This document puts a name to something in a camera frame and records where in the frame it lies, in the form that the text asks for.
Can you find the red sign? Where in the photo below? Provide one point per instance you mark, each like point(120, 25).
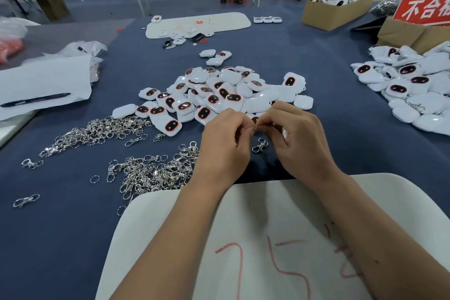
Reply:
point(423, 6)

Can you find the person's right hand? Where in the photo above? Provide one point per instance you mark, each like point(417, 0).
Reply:
point(302, 145)

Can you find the long white foam board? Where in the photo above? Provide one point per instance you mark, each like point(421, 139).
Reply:
point(228, 22)

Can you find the person's left hand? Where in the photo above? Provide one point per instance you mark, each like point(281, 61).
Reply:
point(218, 152)

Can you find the person's right forearm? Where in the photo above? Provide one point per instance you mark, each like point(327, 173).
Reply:
point(380, 236)

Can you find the person's left forearm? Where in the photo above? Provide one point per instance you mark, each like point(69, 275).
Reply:
point(165, 243)

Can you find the orange bag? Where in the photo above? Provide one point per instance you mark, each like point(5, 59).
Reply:
point(8, 50)

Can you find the white paper sheet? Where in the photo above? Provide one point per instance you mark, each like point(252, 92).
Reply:
point(42, 77)

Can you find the flat brown cardboard box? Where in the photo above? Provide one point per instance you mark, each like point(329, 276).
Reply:
point(401, 36)

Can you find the white foam board red marks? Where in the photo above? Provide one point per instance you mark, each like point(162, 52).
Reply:
point(267, 219)

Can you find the white plastic bag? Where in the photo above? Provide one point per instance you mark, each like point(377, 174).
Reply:
point(10, 27)

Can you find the black pen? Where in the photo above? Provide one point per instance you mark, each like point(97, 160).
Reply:
point(34, 99)

